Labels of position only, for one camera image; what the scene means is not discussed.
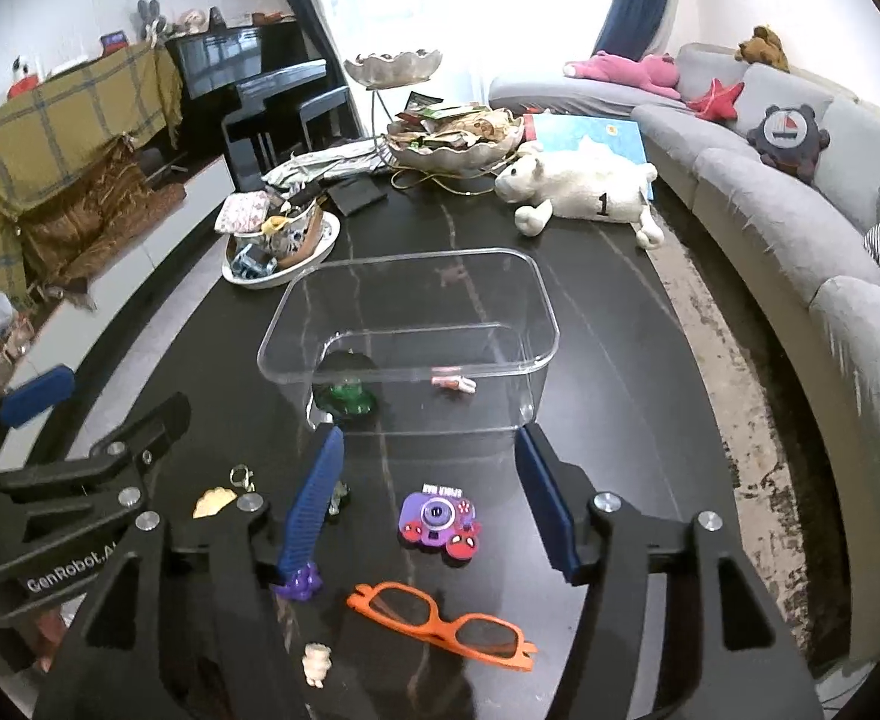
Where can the pile of snack packets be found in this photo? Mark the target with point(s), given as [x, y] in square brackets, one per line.
[447, 124]

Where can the red star plush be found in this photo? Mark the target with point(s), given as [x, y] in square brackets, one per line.
[717, 101]

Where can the brown patterned cloth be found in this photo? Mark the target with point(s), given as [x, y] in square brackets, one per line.
[102, 202]

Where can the pink plush toy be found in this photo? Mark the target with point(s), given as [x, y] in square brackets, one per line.
[635, 71]

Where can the purple grape toy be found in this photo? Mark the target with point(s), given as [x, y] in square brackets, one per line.
[301, 583]

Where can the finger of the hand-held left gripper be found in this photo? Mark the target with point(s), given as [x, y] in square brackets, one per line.
[35, 394]
[136, 427]

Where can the clear plastic container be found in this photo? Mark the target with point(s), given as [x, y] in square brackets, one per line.
[425, 315]

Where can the black piano bench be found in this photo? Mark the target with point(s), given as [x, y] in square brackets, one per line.
[323, 101]

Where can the small beige figurine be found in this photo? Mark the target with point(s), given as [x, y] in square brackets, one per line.
[316, 664]

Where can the green and black round toy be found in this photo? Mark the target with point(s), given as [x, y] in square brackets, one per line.
[346, 394]

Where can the white sheer curtain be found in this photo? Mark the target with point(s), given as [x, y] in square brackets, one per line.
[485, 15]

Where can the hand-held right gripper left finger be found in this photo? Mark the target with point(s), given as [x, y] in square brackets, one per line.
[311, 510]

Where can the black wallet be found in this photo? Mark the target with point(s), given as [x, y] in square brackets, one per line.
[357, 196]

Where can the patterned fabric pouch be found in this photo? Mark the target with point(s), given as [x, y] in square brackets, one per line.
[243, 211]

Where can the beige patterned rug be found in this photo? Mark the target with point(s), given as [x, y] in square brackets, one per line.
[747, 427]

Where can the brown teddy bear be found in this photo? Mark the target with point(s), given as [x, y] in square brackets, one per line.
[766, 49]

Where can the black marble desktop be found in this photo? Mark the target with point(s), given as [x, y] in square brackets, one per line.
[635, 405]

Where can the purple toy camera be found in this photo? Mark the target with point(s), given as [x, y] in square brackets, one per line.
[436, 521]

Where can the light blue picture book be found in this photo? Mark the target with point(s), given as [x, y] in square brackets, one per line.
[597, 131]

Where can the small pink toy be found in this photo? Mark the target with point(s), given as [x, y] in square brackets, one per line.
[455, 384]

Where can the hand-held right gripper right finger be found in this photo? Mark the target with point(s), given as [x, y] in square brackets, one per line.
[548, 510]

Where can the navy wheel shaped cushion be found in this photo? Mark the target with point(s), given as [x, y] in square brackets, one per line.
[784, 136]

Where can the crumpled striped cloth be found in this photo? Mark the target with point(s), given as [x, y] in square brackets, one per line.
[312, 165]

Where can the yellow plaid blanket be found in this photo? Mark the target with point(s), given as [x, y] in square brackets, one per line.
[72, 112]

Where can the orange framed glasses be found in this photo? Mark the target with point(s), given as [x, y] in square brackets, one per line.
[477, 634]

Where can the white plush sheep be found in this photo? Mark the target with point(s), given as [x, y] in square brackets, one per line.
[582, 184]

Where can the white oval dish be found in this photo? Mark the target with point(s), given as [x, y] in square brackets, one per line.
[312, 253]

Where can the red and white plush toy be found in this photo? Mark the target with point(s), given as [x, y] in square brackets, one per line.
[23, 75]

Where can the black piano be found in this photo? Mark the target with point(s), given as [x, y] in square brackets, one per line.
[237, 52]

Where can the grey rabbit plush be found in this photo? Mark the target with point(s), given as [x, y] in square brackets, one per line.
[151, 22]

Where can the clear plastic toy bin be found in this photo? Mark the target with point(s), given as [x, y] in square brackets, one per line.
[769, 225]

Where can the small red and blue box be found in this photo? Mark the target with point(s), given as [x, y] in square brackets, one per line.
[113, 41]

